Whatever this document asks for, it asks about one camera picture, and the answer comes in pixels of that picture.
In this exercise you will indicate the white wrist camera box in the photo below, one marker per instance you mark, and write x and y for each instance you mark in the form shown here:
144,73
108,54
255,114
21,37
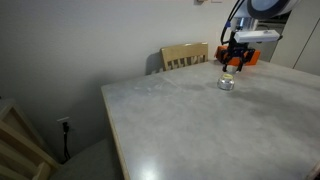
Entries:
256,36

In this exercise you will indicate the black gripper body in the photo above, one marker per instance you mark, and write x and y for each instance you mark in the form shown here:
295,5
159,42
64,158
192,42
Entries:
237,51

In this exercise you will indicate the wooden chair at left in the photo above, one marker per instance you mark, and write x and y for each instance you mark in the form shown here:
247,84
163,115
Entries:
13,116

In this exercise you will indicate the light wooden slatted chair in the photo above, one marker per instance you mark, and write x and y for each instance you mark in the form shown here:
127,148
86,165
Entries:
185,51
23,153

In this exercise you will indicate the silver glass candle jar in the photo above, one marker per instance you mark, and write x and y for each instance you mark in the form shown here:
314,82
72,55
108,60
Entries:
226,84

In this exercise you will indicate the orange cardboard box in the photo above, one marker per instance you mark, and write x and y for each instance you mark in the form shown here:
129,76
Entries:
256,56

